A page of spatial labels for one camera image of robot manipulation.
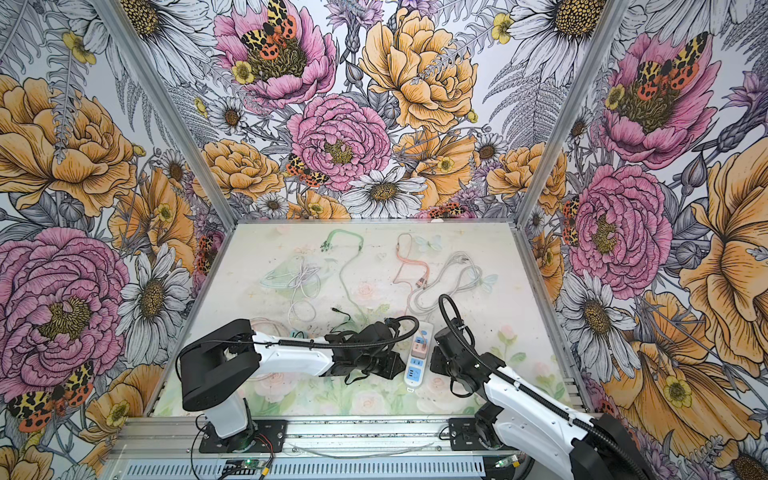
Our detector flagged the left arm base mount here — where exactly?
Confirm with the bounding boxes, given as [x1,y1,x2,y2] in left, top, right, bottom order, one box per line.
[198,419,288,454]

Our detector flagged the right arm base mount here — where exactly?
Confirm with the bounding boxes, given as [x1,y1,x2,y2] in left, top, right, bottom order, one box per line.
[447,417,512,451]

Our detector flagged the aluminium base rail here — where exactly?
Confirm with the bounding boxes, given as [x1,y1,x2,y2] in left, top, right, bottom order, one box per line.
[109,414,526,462]

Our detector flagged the green USB cable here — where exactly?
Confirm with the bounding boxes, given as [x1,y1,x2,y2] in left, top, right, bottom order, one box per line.
[319,229,370,319]

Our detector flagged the white power strip cord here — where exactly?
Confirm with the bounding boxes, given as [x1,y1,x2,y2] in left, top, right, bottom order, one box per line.
[410,250,485,319]

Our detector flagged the aluminium corner post left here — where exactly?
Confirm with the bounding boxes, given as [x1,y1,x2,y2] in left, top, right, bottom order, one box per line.
[94,1,237,233]

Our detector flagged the pink charger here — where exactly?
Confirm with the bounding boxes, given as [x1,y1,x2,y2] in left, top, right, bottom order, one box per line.
[412,336,428,358]

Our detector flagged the pink USB cable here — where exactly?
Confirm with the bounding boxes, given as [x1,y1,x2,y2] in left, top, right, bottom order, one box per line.
[392,232,433,313]

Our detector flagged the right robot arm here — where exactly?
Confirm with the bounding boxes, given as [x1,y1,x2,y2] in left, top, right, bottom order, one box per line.
[432,294,655,479]

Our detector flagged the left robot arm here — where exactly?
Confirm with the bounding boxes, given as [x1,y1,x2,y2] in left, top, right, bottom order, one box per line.
[175,315,425,440]

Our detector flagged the white blue power strip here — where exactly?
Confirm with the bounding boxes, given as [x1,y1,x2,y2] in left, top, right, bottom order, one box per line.
[404,322,434,391]

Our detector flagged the aluminium corner post right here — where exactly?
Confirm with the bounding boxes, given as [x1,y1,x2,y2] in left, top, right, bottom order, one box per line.
[516,0,630,230]

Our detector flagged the lilac USB cable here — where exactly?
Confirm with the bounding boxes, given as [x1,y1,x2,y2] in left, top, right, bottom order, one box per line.
[286,263,325,328]

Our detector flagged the aluminium corner post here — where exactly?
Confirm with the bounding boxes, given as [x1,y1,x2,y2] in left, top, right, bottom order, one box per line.
[516,0,630,230]
[94,1,237,233]

